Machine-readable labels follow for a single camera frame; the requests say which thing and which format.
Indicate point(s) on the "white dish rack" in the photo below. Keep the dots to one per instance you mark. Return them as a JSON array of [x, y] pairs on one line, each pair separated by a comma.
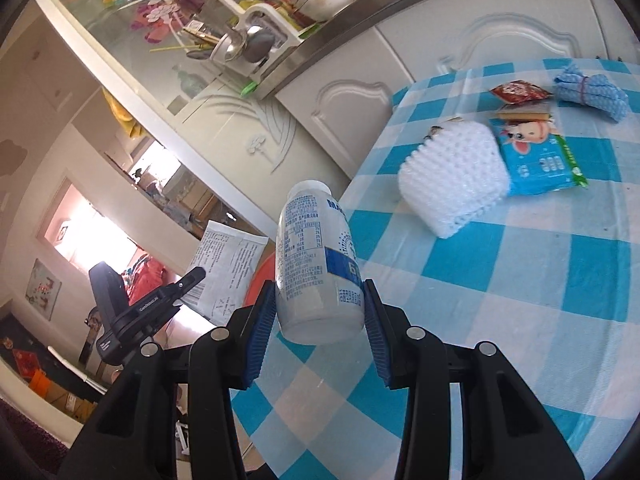
[[260, 12]]

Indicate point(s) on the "metal ladle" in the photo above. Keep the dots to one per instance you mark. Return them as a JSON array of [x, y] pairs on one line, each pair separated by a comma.
[[255, 45]]

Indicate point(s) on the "blue cartoon snack packet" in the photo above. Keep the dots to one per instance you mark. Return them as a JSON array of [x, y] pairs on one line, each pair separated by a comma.
[[540, 160]]

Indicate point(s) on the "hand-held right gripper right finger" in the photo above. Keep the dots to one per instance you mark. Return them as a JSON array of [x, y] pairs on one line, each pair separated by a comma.
[[375, 330]]

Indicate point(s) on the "red plastic basin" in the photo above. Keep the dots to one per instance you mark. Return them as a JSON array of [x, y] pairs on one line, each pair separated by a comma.
[[262, 272]]

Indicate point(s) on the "blue cloth bundle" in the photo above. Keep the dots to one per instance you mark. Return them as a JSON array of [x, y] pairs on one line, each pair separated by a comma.
[[595, 91]]

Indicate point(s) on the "framed wall picture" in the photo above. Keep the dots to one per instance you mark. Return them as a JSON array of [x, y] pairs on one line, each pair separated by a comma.
[[42, 290]]

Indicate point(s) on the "white foam net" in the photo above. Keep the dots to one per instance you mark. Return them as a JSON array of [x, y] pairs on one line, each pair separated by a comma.
[[455, 180]]

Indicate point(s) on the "frosted glass sliding door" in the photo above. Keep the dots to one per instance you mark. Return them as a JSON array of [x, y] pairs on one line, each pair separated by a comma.
[[150, 85]]

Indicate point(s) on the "flower window sticker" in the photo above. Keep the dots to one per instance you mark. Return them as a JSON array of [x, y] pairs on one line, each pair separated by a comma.
[[160, 10]]

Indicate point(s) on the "white bottle with blue label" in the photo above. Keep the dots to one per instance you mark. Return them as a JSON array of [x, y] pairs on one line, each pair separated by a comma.
[[310, 280]]

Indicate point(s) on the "red sachet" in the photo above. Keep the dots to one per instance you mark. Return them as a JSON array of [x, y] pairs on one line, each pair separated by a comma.
[[520, 92]]

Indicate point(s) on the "white printed packet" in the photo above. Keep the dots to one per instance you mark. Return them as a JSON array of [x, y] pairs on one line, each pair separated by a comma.
[[230, 260]]

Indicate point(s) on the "white cabinet door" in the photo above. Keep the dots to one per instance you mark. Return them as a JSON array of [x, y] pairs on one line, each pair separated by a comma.
[[450, 25], [340, 125]]

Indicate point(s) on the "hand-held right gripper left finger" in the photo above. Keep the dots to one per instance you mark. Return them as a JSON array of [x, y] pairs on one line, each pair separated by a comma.
[[260, 330]]

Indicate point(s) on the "red bedding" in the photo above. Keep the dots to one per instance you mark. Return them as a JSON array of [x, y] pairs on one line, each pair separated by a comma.
[[150, 275]]

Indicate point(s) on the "yellow hanging cloth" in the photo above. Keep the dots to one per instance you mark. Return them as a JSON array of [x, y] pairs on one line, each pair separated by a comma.
[[122, 115]]

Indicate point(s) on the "brown strip packet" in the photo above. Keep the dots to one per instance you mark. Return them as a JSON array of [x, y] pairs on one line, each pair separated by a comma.
[[522, 115]]

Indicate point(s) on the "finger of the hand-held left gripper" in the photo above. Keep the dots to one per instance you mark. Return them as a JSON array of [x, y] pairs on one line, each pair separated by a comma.
[[190, 280]]

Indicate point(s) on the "green clip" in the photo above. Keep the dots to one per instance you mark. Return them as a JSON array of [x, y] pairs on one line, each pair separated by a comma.
[[249, 89]]

